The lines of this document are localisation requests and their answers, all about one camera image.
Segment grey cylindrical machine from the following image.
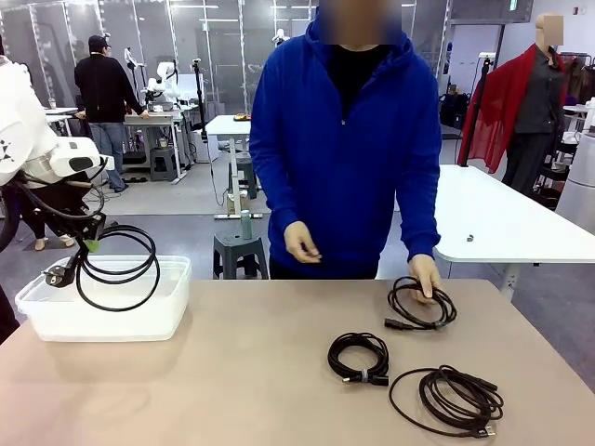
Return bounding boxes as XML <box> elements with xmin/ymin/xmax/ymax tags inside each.
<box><xmin>555</xmin><ymin>134</ymin><xmax>595</xmax><ymax>222</ymax></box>

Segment man in black jacket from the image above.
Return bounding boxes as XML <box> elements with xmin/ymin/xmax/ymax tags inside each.
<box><xmin>73</xmin><ymin>34</ymin><xmax>151</xmax><ymax>194</ymax></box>

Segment large white table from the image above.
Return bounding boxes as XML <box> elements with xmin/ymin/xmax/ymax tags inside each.
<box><xmin>431</xmin><ymin>164</ymin><xmax>595</xmax><ymax>293</ymax></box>

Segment black bags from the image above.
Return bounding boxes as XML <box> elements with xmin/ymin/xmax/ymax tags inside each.
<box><xmin>440</xmin><ymin>92</ymin><xmax>471</xmax><ymax>129</ymax></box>

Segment black camera stand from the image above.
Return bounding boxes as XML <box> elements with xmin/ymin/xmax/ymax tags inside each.
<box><xmin>192</xmin><ymin>58</ymin><xmax>208</xmax><ymax>143</ymax></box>

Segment person left forearm blue sleeve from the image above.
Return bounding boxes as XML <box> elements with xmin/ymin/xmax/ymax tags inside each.
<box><xmin>394</xmin><ymin>180</ymin><xmax>442</xmax><ymax>262</ymax></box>

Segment black power cable round plug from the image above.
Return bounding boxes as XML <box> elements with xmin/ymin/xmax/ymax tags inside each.
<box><xmin>41</xmin><ymin>224</ymin><xmax>162</xmax><ymax>312</ymax></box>

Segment person left hand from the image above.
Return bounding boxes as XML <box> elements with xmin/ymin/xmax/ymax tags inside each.
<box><xmin>407</xmin><ymin>254</ymin><xmax>443</xmax><ymax>308</ymax></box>

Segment thin black left camera cable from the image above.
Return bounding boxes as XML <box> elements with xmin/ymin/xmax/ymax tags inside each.
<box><xmin>69</xmin><ymin>157</ymin><xmax>112</xmax><ymax>216</ymax></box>

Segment person right hand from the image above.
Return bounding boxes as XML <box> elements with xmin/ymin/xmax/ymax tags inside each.
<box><xmin>283</xmin><ymin>221</ymin><xmax>323</xmax><ymax>265</ymax></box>

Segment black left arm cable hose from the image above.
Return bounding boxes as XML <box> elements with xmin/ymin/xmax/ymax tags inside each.
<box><xmin>0</xmin><ymin>171</ymin><xmax>60</xmax><ymax>252</ymax></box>

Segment person in blue hoodie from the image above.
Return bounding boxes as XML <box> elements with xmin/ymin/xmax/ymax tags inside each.
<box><xmin>248</xmin><ymin>8</ymin><xmax>443</xmax><ymax>281</ymax></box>

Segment black power cable square connector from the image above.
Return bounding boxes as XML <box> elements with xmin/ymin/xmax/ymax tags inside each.
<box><xmin>384</xmin><ymin>276</ymin><xmax>458</xmax><ymax>331</ymax></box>

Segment grey background workbench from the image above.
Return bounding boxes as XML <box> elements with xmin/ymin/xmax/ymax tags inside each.
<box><xmin>121</xmin><ymin>110</ymin><xmax>188</xmax><ymax>185</ymax></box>

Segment white height-adjustable desk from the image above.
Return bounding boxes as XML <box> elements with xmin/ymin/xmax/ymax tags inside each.
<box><xmin>44</xmin><ymin>106</ymin><xmax>80</xmax><ymax>137</ymax></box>

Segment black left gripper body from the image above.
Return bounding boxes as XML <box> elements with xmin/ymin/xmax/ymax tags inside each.
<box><xmin>44</xmin><ymin>181</ymin><xmax>108</xmax><ymax>241</ymax></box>

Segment red shawl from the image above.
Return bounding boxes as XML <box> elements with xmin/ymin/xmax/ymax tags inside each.
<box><xmin>457</xmin><ymin>45</ymin><xmax>566</xmax><ymax>174</ymax></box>

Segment clothes rack with dark garments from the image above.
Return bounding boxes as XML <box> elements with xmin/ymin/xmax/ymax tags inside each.
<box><xmin>560</xmin><ymin>51</ymin><xmax>595</xmax><ymax>109</ymax></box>

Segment thin black USB cable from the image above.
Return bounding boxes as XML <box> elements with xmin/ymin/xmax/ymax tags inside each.
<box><xmin>388</xmin><ymin>364</ymin><xmax>506</xmax><ymax>440</ymax></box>

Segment small white background robot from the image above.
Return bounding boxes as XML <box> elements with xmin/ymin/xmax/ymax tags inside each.
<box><xmin>146</xmin><ymin>59</ymin><xmax>180</xmax><ymax>103</ymax></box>

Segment white desk with metal legs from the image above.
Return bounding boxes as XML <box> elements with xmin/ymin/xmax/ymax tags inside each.
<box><xmin>204</xmin><ymin>114</ymin><xmax>271</xmax><ymax>220</ymax></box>

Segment dark grey plastic stool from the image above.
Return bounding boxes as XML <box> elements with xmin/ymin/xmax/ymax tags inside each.
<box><xmin>212</xmin><ymin>231</ymin><xmax>271</xmax><ymax>281</ymax></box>

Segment mannequin in grey shirt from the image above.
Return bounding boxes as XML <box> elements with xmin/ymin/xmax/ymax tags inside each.
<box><xmin>501</xmin><ymin>13</ymin><xmax>569</xmax><ymax>187</ymax></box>

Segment person right forearm blue sleeve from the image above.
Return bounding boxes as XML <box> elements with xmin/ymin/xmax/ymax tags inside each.
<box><xmin>267</xmin><ymin>171</ymin><xmax>318</xmax><ymax>233</ymax></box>

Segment black cable coil grey tie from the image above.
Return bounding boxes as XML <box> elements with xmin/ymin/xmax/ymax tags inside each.
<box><xmin>327</xmin><ymin>331</ymin><xmax>390</xmax><ymax>387</ymax></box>

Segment clear plastic storage bin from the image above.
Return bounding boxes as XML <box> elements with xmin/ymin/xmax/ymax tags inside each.
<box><xmin>14</xmin><ymin>254</ymin><xmax>192</xmax><ymax>344</ymax></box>

